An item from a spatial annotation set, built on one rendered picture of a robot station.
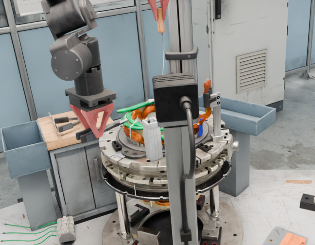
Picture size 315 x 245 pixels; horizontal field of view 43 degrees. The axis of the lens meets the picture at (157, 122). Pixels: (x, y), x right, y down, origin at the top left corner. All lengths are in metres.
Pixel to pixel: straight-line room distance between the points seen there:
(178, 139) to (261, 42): 3.07
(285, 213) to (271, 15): 2.46
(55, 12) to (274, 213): 0.82
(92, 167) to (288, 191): 0.61
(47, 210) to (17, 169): 0.18
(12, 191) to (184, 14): 2.07
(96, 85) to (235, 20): 2.53
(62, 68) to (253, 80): 2.88
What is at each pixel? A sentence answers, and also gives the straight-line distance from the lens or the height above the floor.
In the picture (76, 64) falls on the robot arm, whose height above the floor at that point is 1.34.
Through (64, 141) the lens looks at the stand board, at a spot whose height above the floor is 1.06.
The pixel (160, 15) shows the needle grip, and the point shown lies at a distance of 1.03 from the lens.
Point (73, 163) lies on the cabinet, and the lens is 1.15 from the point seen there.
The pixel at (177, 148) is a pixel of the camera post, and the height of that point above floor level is 1.32.
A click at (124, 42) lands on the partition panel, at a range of 3.36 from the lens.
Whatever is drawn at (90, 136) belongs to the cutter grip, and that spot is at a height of 1.17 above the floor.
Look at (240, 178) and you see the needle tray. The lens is 1.27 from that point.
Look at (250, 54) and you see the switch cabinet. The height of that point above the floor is 0.62.
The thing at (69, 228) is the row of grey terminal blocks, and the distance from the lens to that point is 1.17.
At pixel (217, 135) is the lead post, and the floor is 1.11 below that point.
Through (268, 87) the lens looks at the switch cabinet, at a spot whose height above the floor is 0.28.
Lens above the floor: 1.52
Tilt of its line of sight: 24 degrees down
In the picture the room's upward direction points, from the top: 5 degrees counter-clockwise
